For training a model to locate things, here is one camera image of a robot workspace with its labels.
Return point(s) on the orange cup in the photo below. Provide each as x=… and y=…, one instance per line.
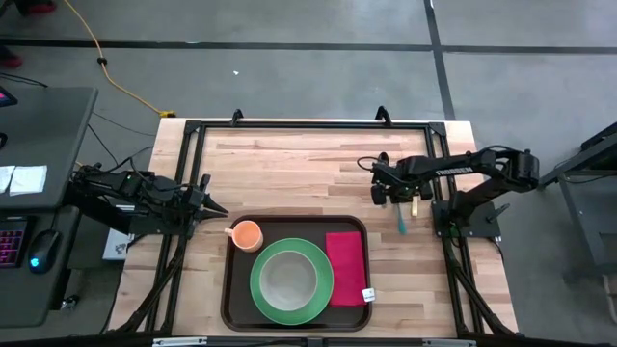
x=247, y=236

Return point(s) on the grey bowl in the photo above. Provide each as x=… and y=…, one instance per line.
x=289, y=282

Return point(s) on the person's foot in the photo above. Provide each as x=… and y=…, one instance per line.
x=38, y=6
x=9, y=60

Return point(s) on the green plate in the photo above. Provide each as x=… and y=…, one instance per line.
x=289, y=318

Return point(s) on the backlit keyboard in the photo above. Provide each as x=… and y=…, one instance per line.
x=12, y=241

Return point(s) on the black metal cart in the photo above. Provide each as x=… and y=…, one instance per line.
x=588, y=164

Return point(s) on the pink lit screen device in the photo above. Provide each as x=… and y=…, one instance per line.
x=7, y=97

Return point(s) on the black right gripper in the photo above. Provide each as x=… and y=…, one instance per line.
x=400, y=180

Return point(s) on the dark grey desk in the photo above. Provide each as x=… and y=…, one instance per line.
x=48, y=125

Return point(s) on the black computer mouse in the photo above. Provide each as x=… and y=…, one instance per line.
x=43, y=250

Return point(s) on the white paper sheet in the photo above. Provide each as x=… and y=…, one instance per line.
x=29, y=179
x=5, y=178

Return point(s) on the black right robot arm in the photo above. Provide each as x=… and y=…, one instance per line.
x=482, y=166

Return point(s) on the brown plastic tray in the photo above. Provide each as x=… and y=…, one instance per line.
x=236, y=299

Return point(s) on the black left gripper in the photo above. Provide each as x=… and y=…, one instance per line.
x=195, y=209

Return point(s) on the red cloth napkin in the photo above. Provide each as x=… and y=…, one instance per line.
x=344, y=270

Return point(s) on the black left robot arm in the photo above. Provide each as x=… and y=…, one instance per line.
x=120, y=185

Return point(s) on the white box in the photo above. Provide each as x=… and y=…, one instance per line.
x=115, y=248

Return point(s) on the black aluminium table frame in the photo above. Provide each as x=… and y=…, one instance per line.
x=313, y=125

